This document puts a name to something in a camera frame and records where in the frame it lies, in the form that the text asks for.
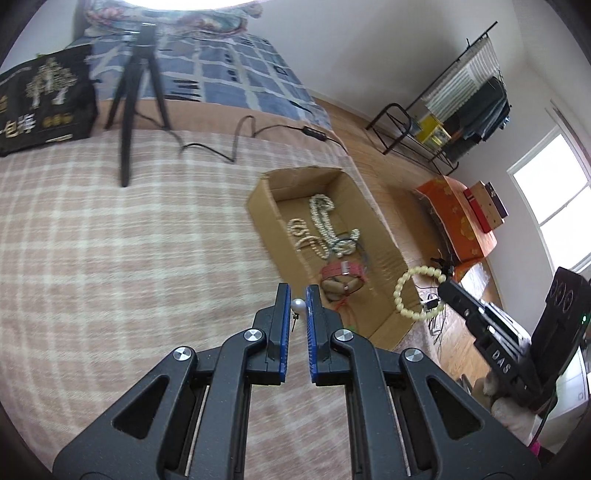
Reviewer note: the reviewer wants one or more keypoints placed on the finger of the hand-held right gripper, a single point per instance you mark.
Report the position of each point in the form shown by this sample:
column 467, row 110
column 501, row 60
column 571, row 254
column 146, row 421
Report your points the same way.
column 475, row 314

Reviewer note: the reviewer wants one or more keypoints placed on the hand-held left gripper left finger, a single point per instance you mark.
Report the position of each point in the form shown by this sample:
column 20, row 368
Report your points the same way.
column 284, row 332

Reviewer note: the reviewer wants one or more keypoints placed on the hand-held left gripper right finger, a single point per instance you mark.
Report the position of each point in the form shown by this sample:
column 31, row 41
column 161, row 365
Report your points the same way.
column 313, row 332

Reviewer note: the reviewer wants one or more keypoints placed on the pearl earring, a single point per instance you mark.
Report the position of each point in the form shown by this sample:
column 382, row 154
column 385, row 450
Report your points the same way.
column 298, row 304

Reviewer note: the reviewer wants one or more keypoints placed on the cardboard box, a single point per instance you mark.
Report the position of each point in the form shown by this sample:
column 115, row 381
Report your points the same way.
column 286, row 194

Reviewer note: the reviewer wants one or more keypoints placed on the person's right forearm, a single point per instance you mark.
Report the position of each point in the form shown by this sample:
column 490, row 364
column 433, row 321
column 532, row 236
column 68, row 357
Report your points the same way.
column 508, row 415

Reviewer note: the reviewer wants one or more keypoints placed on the orange patterned box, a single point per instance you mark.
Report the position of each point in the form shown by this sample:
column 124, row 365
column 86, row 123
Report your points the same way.
column 457, row 221

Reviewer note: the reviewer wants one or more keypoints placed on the window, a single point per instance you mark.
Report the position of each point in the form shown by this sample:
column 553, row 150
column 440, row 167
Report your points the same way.
column 549, row 184

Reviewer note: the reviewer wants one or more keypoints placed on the beige plaid blanket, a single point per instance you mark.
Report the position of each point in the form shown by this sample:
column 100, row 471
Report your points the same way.
column 115, row 254

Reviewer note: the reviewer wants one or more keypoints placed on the yellow box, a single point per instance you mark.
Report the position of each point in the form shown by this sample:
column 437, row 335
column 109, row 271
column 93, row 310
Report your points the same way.
column 434, row 131

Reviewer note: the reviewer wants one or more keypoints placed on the dark hanging clothes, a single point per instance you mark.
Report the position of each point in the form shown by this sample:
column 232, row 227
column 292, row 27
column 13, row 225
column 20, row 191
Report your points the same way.
column 485, row 106

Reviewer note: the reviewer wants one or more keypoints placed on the black drying rack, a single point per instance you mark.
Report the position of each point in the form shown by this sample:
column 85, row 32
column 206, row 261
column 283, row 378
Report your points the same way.
column 395, row 105

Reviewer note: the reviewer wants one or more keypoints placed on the striped cloth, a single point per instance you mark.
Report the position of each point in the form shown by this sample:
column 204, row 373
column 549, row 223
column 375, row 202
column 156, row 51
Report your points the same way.
column 466, row 69

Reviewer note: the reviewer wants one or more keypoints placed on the black tripod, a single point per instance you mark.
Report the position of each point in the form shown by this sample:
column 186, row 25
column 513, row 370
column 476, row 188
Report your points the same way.
column 124, row 138

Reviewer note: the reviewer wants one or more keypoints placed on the blue plaid bedsheet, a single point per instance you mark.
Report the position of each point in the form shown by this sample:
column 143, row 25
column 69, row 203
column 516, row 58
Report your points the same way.
column 221, row 78

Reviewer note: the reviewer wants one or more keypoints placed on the folded floral quilt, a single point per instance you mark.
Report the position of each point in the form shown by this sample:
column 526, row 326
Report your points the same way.
column 207, row 21

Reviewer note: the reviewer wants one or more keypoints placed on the black snack bag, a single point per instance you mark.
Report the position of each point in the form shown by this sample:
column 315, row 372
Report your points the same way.
column 46, row 106

